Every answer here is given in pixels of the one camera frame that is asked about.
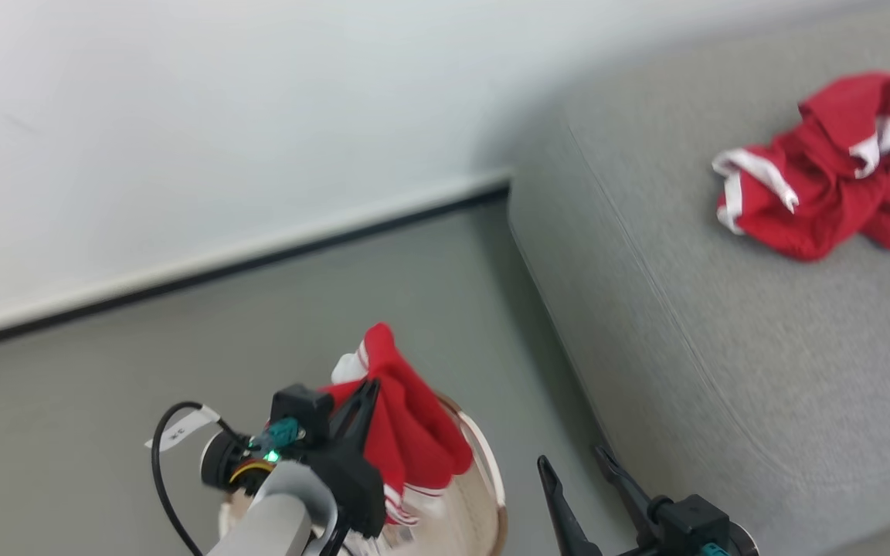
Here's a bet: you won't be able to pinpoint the white laundry basket brown rim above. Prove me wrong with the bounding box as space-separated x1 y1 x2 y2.
217 392 509 556

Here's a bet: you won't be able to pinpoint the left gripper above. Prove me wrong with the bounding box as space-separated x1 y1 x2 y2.
306 378 388 540

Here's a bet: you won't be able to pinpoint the red garment wide white trim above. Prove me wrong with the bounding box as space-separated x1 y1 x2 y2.
711 71 890 263

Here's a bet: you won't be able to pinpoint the black cable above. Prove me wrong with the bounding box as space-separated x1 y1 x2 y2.
150 401 260 556

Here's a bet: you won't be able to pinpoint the grey fabric sofa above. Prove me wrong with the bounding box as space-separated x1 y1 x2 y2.
507 0 890 556

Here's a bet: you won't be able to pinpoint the white cable label tag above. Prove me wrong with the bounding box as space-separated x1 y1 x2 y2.
144 406 223 453

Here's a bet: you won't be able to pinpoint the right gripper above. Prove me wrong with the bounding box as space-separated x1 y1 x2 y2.
536 442 679 556

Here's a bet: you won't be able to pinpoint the red garment thin white stripes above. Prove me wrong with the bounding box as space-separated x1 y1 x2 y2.
315 322 475 527

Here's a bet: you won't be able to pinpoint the white and black baseboard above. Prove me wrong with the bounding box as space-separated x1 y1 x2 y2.
0 168 512 358

